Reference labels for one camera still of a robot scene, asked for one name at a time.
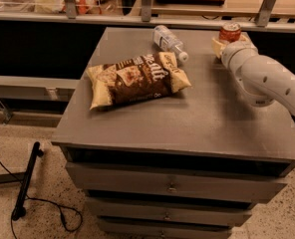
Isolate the brown chip bag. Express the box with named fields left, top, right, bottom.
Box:
left=86, top=52, right=191, bottom=109

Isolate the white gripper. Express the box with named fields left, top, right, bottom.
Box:
left=211, top=33, right=258, bottom=72

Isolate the grey drawer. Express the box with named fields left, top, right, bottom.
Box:
left=66, top=162, right=287, bottom=203
left=98, top=218, right=231, bottom=239
left=86, top=197, right=251, bottom=226

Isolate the grey metal railing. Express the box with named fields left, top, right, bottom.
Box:
left=0, top=0, right=295, bottom=33

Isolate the clear plastic water bottle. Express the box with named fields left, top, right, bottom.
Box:
left=152, top=25, right=188, bottom=63

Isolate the bottom grey drawer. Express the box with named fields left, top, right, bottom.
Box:
left=98, top=218, right=231, bottom=239

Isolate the middle grey drawer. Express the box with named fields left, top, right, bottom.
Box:
left=86, top=197, right=251, bottom=226

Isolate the grey drawer cabinet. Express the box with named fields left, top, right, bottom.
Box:
left=52, top=30, right=295, bottom=239

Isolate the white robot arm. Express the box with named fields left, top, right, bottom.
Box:
left=211, top=35, right=295, bottom=117

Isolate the red coke can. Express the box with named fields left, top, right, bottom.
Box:
left=218, top=22, right=241, bottom=43

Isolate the top grey drawer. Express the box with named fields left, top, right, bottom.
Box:
left=66, top=162, right=287, bottom=203

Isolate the black floor cable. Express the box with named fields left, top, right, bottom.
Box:
left=0, top=139, right=84, bottom=239

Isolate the grey low bench shelf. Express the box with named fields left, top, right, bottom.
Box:
left=0, top=76, right=78, bottom=102

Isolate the black floor stand bar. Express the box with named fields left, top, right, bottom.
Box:
left=11, top=141, right=44, bottom=221

